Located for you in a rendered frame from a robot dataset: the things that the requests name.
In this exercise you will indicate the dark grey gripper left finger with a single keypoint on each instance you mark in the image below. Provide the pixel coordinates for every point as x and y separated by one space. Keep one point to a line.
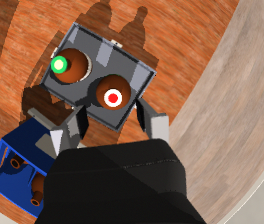
71 131

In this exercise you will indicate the blue plastic crate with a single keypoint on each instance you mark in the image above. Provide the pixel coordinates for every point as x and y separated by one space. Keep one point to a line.
32 142

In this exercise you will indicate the dark grey tray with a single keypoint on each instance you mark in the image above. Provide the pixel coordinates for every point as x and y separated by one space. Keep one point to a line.
107 58

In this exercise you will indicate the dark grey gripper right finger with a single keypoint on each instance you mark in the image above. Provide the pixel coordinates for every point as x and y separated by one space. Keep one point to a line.
156 125

